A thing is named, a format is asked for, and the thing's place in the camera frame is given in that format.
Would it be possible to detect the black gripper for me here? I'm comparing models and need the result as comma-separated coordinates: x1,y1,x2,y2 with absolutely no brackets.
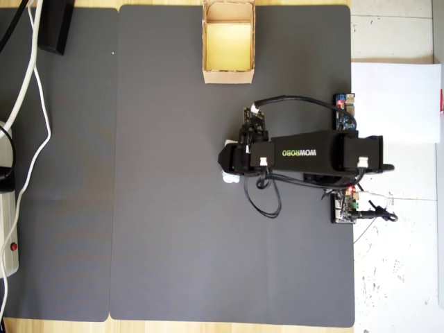
217,130,275,178

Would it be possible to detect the white foam block blue yarn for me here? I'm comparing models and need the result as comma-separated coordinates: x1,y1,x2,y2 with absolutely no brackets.
221,138,243,185

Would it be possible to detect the open cardboard box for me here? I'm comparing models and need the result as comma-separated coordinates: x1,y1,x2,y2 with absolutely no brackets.
201,0,257,85

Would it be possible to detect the large dark grey textured mat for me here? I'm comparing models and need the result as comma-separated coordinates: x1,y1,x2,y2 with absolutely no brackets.
109,3,357,329

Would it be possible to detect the blue circuit board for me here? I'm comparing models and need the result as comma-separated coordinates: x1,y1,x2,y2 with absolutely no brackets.
333,92,359,132

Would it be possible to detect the black circuit board red light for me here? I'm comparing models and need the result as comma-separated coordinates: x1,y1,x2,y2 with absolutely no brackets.
328,186,361,225

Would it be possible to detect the small dark grey mat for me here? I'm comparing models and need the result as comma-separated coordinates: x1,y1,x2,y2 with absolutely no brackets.
0,7,120,323

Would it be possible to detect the white paper sheet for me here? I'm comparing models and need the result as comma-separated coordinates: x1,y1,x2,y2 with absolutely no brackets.
350,62,443,145

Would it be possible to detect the black rectangular stand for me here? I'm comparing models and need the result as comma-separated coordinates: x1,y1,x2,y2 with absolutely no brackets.
37,0,76,56

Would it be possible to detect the white power strip red button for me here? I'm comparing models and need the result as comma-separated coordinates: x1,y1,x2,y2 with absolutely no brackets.
0,121,21,278

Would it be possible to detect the gripper camera circuit board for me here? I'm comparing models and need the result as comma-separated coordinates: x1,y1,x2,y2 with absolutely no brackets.
241,105,269,135

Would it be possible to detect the black looped servo cable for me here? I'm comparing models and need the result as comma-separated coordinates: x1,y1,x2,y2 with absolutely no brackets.
242,169,282,219

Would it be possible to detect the black camera cable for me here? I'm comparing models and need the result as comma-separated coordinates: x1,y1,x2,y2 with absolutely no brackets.
252,94,359,132

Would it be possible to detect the black barrel plug cable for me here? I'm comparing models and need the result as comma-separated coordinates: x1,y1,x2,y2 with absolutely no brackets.
359,205,399,223

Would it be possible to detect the thin white cable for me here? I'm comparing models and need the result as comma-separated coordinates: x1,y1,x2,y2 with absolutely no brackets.
13,5,53,199

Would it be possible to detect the thick white cable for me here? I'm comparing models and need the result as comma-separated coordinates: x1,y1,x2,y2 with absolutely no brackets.
0,0,40,128

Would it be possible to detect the black plug with cable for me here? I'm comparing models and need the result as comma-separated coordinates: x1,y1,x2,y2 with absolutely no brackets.
0,125,17,194

